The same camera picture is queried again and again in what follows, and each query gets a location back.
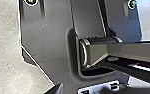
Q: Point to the round bolt on base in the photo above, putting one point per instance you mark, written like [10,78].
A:
[132,3]
[30,1]

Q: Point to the black robot bar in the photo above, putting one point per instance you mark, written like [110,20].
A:
[134,70]

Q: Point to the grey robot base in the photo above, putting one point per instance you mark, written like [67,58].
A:
[46,40]

